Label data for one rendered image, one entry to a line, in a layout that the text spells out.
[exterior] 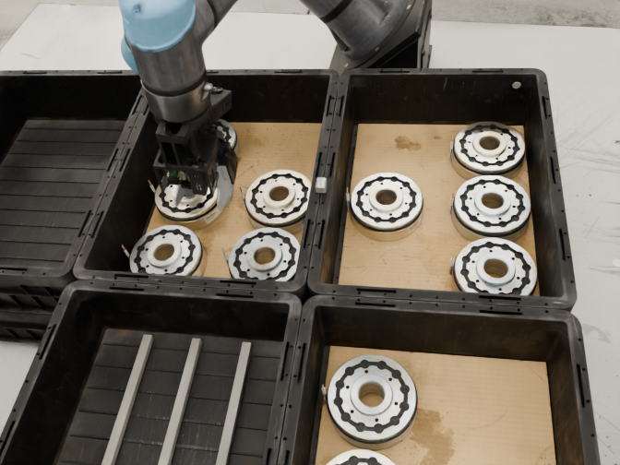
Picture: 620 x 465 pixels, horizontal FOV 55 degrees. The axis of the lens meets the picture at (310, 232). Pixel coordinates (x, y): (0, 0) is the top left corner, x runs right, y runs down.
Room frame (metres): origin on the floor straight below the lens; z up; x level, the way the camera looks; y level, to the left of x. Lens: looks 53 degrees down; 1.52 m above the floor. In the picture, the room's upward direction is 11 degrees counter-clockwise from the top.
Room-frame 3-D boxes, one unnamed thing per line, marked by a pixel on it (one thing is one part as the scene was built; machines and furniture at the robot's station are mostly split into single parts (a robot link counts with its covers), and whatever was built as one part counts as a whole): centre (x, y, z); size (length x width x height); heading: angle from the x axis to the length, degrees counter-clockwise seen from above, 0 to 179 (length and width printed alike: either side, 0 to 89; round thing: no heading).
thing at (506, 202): (0.49, -0.25, 0.86); 0.05 x 0.05 x 0.01
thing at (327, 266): (0.51, -0.18, 0.87); 0.40 x 0.30 x 0.11; 163
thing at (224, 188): (0.57, 0.11, 0.89); 0.06 x 0.03 x 0.09; 163
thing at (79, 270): (0.59, 0.11, 0.92); 0.40 x 0.30 x 0.02; 163
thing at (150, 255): (0.51, 0.20, 0.86); 0.05 x 0.05 x 0.01
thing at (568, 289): (0.51, -0.18, 0.92); 0.40 x 0.30 x 0.02; 163
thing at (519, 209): (0.49, -0.25, 0.86); 0.10 x 0.10 x 0.01
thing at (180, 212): (0.61, 0.17, 0.86); 0.10 x 0.10 x 0.01
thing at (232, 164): (0.59, 0.10, 0.93); 0.05 x 0.02 x 0.09; 73
